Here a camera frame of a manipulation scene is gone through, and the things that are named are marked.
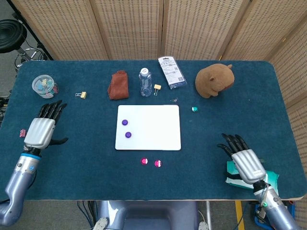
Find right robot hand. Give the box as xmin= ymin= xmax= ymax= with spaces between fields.
xmin=217 ymin=133 xmax=267 ymax=185

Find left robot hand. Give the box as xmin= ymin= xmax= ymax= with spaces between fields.
xmin=23 ymin=100 xmax=69 ymax=150

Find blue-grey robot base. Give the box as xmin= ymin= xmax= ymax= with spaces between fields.
xmin=95 ymin=200 xmax=200 ymax=230

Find white rectangular board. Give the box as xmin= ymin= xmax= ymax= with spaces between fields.
xmin=115 ymin=104 xmax=182 ymax=151

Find green wet wipes pack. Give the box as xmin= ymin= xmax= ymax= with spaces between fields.
xmin=225 ymin=161 xmax=281 ymax=195

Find clear jar of clips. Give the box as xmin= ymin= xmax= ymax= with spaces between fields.
xmin=31 ymin=74 xmax=59 ymax=99

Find blue felt table mat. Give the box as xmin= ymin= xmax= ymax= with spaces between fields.
xmin=0 ymin=59 xmax=303 ymax=201

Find metal table leg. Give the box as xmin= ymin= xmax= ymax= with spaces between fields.
xmin=205 ymin=200 xmax=212 ymax=230

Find folded brown cloth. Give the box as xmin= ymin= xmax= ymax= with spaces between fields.
xmin=107 ymin=69 xmax=130 ymax=100

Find brown capybara plush toy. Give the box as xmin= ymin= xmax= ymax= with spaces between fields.
xmin=194 ymin=63 xmax=236 ymax=99

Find black stand pole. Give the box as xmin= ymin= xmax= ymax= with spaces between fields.
xmin=6 ymin=0 xmax=55 ymax=60

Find black round stool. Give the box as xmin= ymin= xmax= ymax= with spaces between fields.
xmin=0 ymin=19 xmax=47 ymax=70

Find clear plastic water bottle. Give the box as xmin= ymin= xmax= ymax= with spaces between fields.
xmin=138 ymin=68 xmax=154 ymax=97

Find flat blister pack card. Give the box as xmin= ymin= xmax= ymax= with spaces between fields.
xmin=157 ymin=56 xmax=188 ymax=90

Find woven folding screen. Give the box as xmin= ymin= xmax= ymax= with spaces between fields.
xmin=11 ymin=0 xmax=307 ymax=173

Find black floor cables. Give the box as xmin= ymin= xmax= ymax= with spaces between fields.
xmin=77 ymin=200 xmax=96 ymax=228

